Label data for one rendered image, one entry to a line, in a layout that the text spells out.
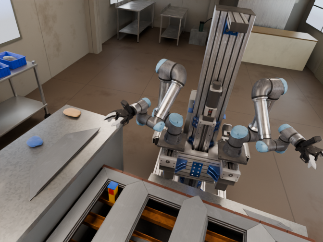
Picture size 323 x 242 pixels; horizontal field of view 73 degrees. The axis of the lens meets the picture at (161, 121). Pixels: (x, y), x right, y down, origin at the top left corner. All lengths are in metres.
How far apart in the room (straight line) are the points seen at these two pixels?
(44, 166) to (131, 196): 0.62
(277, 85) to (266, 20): 6.68
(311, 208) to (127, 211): 2.40
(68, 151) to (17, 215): 0.50
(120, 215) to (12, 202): 0.64
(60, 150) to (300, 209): 2.75
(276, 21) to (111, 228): 7.70
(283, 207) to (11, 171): 2.81
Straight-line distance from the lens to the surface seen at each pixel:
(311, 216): 3.30
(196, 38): 8.07
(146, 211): 1.82
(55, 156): 1.71
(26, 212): 1.51
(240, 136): 1.74
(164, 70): 1.55
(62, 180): 1.58
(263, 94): 1.55
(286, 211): 3.16
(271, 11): 8.22
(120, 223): 1.58
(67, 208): 1.70
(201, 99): 1.77
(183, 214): 1.64
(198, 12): 9.58
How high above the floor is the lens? 2.24
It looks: 36 degrees down
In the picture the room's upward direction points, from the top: 7 degrees clockwise
